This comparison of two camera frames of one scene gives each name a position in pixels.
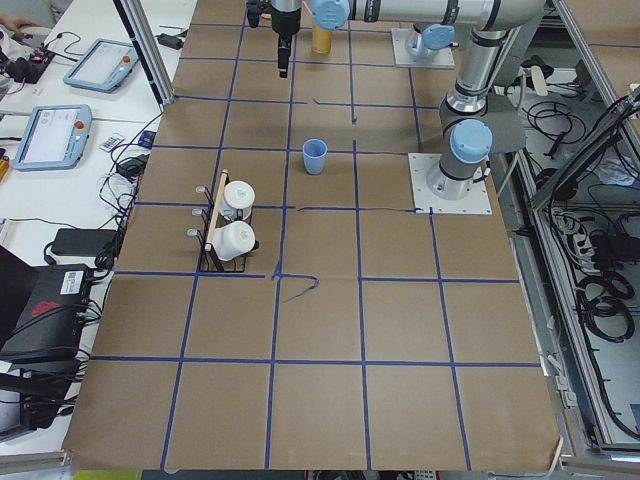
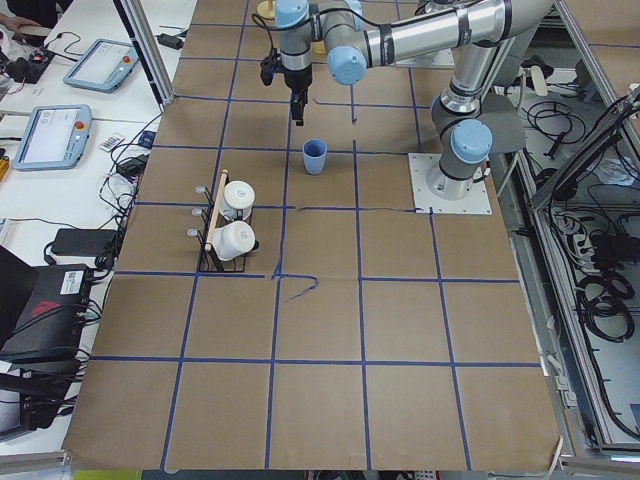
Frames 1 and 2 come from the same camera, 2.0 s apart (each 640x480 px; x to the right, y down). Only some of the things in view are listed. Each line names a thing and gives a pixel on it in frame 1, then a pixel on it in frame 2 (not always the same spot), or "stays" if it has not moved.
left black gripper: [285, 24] -> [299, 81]
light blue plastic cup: [314, 155] stays
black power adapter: [85, 242] stays
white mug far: [238, 198] stays
